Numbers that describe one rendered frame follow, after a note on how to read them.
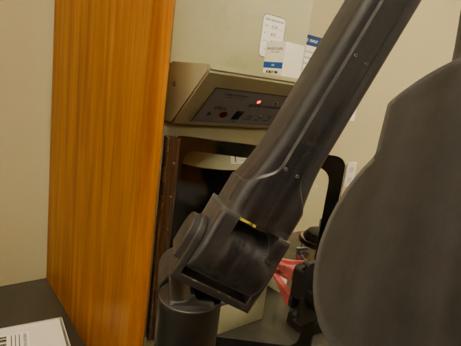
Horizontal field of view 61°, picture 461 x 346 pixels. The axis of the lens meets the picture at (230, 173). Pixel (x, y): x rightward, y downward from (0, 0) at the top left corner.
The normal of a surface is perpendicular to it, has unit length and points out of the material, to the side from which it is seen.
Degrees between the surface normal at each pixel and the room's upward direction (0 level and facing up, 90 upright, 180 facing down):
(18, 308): 0
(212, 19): 90
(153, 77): 90
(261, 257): 58
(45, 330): 0
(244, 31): 90
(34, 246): 90
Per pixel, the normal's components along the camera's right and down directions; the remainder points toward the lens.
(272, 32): 0.61, 0.25
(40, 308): 0.13, -0.97
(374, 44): 0.21, 0.16
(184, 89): -0.78, 0.04
